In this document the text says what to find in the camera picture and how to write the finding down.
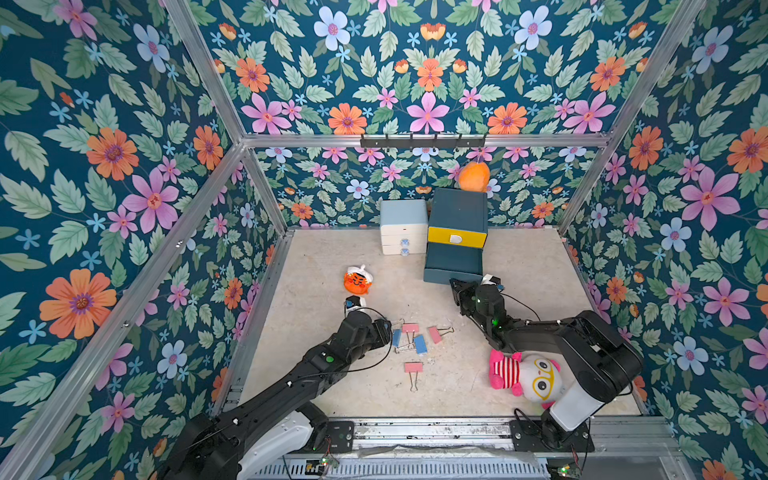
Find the orange tiger toy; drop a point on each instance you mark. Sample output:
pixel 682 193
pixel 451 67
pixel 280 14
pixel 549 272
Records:
pixel 357 280

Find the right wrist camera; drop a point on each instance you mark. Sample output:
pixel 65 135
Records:
pixel 489 279

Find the black hook rail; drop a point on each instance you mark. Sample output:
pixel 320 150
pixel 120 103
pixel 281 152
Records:
pixel 412 141

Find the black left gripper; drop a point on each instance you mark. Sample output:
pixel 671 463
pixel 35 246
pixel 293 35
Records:
pixel 378 333

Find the dark teal drawer cabinet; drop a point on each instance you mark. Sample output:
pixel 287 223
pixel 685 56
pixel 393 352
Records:
pixel 458 209

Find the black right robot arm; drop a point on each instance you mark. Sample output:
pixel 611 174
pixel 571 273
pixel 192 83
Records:
pixel 571 367

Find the blue binder clip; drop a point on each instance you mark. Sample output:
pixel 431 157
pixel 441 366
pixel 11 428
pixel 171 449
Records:
pixel 420 345
pixel 396 337

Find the pink binder clip bottom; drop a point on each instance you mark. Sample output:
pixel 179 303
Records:
pixel 413 369

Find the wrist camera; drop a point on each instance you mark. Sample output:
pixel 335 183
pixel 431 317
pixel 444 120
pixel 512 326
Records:
pixel 489 279
pixel 353 303

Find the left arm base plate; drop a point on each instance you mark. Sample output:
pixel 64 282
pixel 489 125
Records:
pixel 333 437

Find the orange plush ball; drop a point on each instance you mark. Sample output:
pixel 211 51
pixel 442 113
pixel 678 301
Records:
pixel 474 177

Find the pink striped plush doll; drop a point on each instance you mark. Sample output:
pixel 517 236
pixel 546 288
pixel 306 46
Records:
pixel 538 379

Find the light blue white mini drawers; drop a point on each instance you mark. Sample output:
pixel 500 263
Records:
pixel 403 227

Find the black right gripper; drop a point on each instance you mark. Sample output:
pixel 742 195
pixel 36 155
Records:
pixel 466 291

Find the dark teal drawer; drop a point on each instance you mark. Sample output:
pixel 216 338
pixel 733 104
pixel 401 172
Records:
pixel 446 262

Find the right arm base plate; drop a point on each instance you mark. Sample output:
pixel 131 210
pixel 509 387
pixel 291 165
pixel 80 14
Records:
pixel 533 436

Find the pink binder clip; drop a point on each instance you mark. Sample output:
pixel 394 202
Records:
pixel 437 334
pixel 413 369
pixel 410 331

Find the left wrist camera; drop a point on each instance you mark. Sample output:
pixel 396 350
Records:
pixel 353 303

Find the yellow top drawer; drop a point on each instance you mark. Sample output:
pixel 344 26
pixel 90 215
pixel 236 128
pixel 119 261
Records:
pixel 455 237

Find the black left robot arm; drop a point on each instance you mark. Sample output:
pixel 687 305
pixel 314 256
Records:
pixel 281 419

